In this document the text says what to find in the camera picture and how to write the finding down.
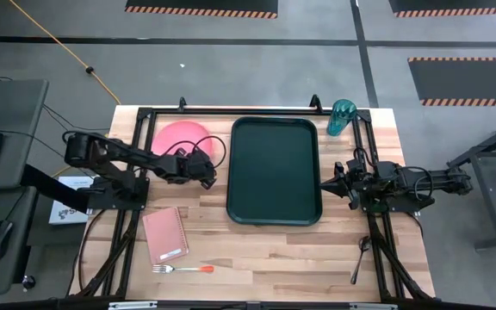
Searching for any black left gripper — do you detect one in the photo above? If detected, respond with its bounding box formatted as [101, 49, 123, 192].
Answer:
[164, 148, 218, 190]

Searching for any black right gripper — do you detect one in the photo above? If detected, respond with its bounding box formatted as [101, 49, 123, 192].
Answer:
[319, 158, 379, 212]

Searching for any pink round plate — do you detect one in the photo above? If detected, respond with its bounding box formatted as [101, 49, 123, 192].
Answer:
[151, 121, 215, 158]

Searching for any pink spiral notebook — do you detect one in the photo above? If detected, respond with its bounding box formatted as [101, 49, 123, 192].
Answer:
[141, 206, 190, 266]

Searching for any teal translucent plastic cup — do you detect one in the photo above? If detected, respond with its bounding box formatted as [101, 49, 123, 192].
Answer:
[325, 98, 358, 138]

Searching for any black spoon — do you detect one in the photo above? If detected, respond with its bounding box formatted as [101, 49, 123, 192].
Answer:
[350, 235, 373, 287]

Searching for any metal fork orange handle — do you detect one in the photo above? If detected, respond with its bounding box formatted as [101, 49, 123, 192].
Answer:
[152, 263, 216, 276]

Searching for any dark green plastic tray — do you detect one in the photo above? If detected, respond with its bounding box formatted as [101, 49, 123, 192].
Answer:
[226, 115, 324, 227]

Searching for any black floor tape line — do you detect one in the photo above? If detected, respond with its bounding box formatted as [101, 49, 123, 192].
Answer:
[0, 34, 496, 49]
[350, 0, 380, 109]

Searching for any white paper booklet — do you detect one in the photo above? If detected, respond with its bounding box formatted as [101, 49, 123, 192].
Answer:
[47, 175, 96, 226]

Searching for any black metal stand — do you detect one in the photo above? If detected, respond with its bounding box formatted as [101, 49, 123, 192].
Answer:
[446, 112, 496, 251]

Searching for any black flat bar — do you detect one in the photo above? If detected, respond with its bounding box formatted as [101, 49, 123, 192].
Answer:
[19, 164, 92, 214]

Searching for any black hazard-striped floor mat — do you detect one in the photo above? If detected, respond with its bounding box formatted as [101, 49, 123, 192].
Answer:
[387, 0, 496, 19]
[407, 56, 496, 108]
[124, 0, 280, 20]

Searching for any grey desk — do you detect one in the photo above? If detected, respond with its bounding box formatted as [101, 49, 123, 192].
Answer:
[0, 78, 51, 298]

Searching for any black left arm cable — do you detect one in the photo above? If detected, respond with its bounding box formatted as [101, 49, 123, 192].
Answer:
[160, 134, 228, 170]

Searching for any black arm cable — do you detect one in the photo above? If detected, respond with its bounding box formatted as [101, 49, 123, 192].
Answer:
[401, 165, 435, 202]
[160, 134, 228, 170]

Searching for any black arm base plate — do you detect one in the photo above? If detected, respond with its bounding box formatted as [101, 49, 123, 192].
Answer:
[85, 177, 152, 213]
[358, 178, 437, 215]

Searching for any black metal table frame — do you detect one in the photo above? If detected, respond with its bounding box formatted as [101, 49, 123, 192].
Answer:
[74, 94, 435, 303]

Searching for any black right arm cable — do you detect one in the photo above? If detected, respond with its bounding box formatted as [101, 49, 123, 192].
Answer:
[401, 165, 435, 202]

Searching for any silver metal bracket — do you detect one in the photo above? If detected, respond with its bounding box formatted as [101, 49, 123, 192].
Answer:
[349, 301, 400, 310]
[108, 301, 159, 310]

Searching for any thin black floor cable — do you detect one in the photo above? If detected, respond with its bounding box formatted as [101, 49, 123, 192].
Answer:
[42, 103, 112, 133]

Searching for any orange extension cable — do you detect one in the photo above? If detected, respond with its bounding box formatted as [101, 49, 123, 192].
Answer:
[8, 0, 122, 106]

